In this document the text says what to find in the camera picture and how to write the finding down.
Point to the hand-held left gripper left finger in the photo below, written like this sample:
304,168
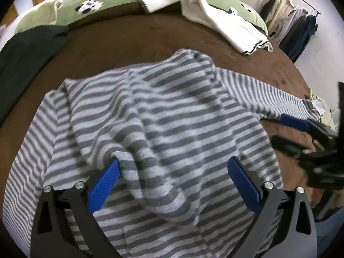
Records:
104,182

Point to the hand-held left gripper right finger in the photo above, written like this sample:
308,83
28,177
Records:
243,182

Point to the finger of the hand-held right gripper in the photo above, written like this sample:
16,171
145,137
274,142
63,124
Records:
285,143
294,122

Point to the grey striped sweater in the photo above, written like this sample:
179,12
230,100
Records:
161,113

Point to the light green cloth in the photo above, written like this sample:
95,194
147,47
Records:
329,121

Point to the dark grey hanging jacket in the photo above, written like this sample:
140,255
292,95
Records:
297,37

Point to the navy hanging jacket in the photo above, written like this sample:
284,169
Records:
309,35

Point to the light grey hanging shirt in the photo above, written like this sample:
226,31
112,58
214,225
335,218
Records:
294,18

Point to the beige hanging coat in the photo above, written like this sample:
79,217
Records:
282,10

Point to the white knit sweater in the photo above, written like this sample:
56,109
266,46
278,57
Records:
209,10

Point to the dark green garment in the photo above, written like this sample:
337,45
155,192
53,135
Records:
27,51

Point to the light green fluffy pillow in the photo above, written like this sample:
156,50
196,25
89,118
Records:
37,16

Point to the green panda print quilt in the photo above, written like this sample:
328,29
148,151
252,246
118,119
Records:
118,0

